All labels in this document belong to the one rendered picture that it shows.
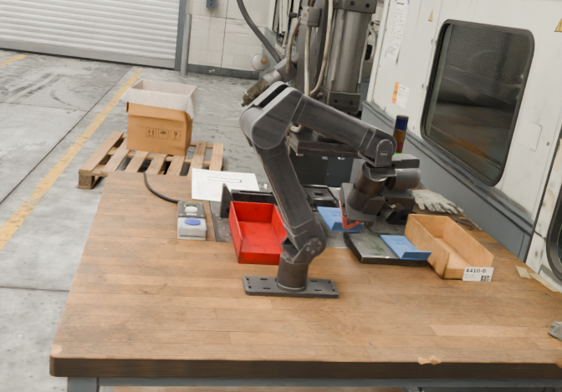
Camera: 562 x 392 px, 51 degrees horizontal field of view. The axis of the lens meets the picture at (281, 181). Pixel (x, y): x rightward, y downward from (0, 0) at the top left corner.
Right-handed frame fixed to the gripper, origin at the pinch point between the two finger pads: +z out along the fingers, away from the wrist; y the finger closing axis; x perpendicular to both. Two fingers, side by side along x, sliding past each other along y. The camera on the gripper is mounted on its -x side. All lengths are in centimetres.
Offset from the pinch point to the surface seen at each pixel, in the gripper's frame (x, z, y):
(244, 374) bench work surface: 26.4, -7.2, -38.6
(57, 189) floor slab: 108, 240, 194
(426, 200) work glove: -43, 32, 37
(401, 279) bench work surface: -13.9, 6.1, -9.8
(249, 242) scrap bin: 20.0, 14.2, 3.3
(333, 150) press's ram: -0.9, 2.2, 26.0
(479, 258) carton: -35.9, 5.6, -2.9
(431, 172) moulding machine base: -66, 58, 74
